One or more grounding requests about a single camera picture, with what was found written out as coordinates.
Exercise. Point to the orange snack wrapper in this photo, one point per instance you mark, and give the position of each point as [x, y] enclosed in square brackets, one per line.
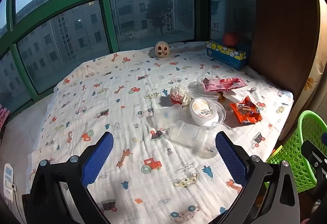
[245, 114]

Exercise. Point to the white cartoon printed blanket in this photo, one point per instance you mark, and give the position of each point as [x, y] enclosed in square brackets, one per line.
[127, 111]

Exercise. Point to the green window frame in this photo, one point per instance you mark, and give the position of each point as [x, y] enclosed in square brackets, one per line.
[104, 9]

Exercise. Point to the pink snack wrapper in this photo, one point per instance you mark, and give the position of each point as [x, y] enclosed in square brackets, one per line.
[224, 84]

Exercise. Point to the round white lidded container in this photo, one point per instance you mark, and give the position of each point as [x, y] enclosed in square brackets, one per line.
[203, 109]

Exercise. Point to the clear rectangular plastic container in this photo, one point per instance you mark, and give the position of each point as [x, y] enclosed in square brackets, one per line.
[166, 115]
[189, 135]

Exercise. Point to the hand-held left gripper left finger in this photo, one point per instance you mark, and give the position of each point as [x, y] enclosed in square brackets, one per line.
[98, 157]

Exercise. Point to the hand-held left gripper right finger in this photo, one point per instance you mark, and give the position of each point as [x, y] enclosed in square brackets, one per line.
[230, 155]

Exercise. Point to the small clear plastic cup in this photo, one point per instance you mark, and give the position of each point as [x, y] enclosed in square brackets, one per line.
[200, 80]

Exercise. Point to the pink knobbed mat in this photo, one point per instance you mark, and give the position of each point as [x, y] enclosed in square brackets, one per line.
[3, 118]

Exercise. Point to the green plastic basket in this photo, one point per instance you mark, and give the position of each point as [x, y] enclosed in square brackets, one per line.
[293, 155]

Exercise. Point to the blue dotted tissue box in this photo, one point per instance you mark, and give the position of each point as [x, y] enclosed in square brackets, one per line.
[224, 56]

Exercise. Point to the cream flower print pillow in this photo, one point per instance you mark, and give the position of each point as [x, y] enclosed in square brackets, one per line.
[315, 73]

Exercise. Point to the white power strip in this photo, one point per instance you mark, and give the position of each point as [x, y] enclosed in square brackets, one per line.
[9, 178]

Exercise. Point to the beige plush toy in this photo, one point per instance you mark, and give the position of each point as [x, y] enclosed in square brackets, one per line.
[162, 49]

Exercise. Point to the clear round plastic bowl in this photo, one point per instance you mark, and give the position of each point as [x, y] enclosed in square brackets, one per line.
[204, 95]

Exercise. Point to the white paper wrapper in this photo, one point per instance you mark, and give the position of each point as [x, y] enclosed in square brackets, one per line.
[180, 95]

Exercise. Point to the clear round plastic lid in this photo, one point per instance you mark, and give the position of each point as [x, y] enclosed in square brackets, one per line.
[221, 115]

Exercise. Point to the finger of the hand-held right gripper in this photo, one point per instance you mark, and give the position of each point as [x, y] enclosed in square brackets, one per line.
[316, 152]

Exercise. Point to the brown wooden cabinet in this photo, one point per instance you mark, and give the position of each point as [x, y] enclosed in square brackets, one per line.
[281, 34]

